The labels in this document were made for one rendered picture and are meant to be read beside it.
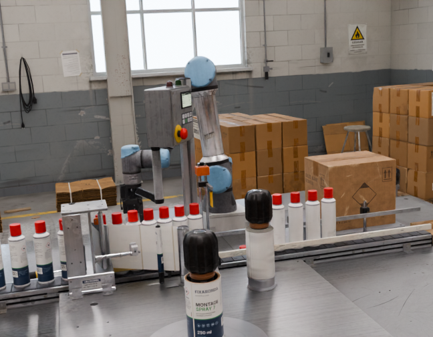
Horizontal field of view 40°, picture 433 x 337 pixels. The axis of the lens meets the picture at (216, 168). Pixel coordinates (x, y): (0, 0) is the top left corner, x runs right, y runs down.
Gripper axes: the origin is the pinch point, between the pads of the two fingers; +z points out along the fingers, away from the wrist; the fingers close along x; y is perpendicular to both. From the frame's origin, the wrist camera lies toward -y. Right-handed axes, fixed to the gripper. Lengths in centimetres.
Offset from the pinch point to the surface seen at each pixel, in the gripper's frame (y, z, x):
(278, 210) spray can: -39, -16, 52
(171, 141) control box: -4, -43, 47
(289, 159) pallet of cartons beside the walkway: -197, 34, -273
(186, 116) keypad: -11, -50, 40
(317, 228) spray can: -53, -8, 53
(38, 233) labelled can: 41, -17, 45
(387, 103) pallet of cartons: -299, -13, -261
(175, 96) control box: -6, -57, 46
